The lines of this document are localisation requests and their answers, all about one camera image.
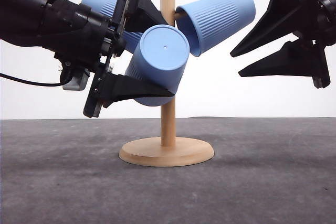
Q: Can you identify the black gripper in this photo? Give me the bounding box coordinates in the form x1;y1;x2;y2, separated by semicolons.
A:
43;0;175;118
230;0;336;89

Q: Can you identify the blue ribbed cup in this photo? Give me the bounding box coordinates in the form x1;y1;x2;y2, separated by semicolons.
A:
125;25;190;106
81;0;143;53
175;0;256;56

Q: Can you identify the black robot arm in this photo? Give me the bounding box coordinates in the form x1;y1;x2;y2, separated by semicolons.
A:
0;0;174;118

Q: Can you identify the wooden mug tree stand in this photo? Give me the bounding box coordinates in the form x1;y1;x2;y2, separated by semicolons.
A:
119;0;215;167

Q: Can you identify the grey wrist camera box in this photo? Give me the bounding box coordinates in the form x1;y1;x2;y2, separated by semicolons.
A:
62;69;90;91

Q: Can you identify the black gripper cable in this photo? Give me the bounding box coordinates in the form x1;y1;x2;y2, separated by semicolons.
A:
0;73;67;86

